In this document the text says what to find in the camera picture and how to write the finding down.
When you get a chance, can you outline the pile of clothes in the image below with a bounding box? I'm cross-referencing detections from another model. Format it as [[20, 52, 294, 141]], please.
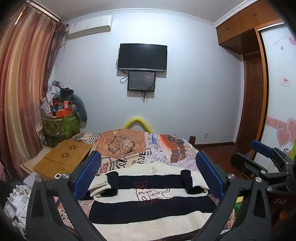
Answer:
[[41, 80, 74, 109]]

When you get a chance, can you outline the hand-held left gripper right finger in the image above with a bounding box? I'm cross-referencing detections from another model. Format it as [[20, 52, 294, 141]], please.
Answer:
[[191, 151, 273, 241]]

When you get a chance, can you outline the navy and cream striped sweater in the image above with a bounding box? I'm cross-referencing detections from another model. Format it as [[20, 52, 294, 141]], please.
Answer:
[[88, 161, 219, 239]]

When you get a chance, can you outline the grey plush toy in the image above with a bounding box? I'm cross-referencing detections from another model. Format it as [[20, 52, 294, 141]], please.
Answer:
[[69, 94, 88, 122]]

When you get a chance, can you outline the printed blanket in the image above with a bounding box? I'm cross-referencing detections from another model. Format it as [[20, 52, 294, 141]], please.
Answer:
[[53, 130, 245, 241]]

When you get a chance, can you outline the green fabric storage box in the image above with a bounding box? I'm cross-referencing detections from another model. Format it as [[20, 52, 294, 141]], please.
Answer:
[[42, 113, 80, 142]]

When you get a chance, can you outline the wooden lap desk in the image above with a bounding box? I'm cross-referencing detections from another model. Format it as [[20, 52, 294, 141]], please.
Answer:
[[33, 140, 93, 180]]

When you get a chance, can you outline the striped brown curtain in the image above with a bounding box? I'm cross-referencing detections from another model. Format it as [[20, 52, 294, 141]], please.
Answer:
[[0, 3, 68, 186]]

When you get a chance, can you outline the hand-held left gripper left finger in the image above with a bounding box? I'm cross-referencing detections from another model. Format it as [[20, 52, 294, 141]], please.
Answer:
[[26, 151, 105, 241]]

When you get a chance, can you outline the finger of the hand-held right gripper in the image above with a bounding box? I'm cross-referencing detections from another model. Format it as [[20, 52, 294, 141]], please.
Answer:
[[251, 140, 291, 172], [231, 153, 290, 184]]

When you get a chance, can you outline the tan flat board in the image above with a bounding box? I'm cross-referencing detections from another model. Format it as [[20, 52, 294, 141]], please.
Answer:
[[20, 148, 48, 175]]

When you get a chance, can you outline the white air conditioner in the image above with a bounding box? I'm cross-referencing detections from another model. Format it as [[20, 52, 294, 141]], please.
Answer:
[[67, 15, 113, 40]]

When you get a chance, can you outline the brown wooden door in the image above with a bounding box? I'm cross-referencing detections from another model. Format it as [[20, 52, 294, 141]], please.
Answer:
[[236, 52, 269, 149]]

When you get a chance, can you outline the black wall television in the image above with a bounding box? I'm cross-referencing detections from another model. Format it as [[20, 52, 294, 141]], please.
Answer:
[[117, 43, 168, 72]]

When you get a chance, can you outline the wooden overhead cabinet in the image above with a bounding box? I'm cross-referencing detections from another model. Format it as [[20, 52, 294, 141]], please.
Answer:
[[215, 0, 285, 55]]

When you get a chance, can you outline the yellow foam ring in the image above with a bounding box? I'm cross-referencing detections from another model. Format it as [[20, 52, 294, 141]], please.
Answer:
[[122, 116, 152, 133]]

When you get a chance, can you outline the pile of papers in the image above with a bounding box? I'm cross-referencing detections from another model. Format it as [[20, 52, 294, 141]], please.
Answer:
[[3, 173, 40, 234]]

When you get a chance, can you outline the orange box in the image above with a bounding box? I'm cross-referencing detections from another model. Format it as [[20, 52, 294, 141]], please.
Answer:
[[55, 109, 73, 117]]

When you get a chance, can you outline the white heart-print wardrobe door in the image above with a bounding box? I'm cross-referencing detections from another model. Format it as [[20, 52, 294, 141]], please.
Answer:
[[252, 22, 296, 167]]

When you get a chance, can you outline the small black monitor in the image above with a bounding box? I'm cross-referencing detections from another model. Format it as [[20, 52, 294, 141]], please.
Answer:
[[127, 71, 155, 92]]

